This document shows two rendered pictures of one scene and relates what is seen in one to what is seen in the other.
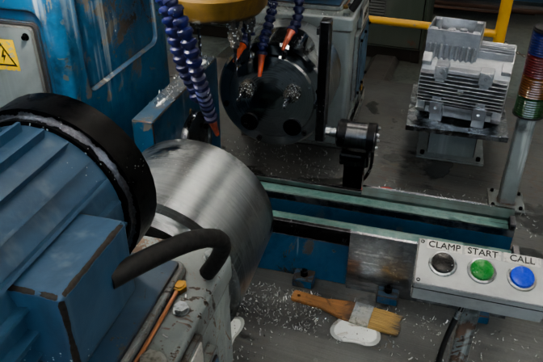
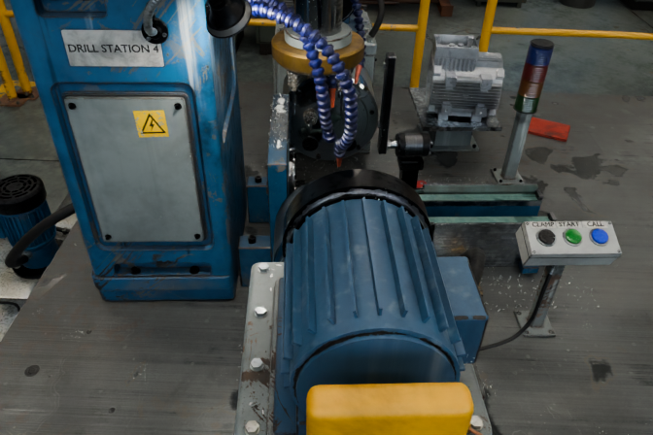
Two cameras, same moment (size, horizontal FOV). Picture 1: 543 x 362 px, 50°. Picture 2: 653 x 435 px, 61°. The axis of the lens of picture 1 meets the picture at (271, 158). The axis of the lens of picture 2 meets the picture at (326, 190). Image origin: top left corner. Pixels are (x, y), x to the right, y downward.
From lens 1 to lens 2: 43 cm
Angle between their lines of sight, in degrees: 16
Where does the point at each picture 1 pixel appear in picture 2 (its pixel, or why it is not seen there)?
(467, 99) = (470, 101)
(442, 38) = (448, 53)
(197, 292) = not seen: hidden behind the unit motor
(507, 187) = (510, 166)
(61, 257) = (458, 290)
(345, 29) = (370, 53)
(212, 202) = not seen: hidden behind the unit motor
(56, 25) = (209, 93)
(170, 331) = not seen: hidden behind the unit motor
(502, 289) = (589, 248)
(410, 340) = (492, 296)
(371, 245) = (451, 231)
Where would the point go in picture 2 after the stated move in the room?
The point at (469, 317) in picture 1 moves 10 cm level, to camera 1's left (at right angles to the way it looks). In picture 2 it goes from (557, 271) to (513, 282)
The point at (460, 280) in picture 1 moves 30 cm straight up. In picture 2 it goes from (561, 247) to (615, 98)
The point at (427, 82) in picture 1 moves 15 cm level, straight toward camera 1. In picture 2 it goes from (438, 90) to (449, 115)
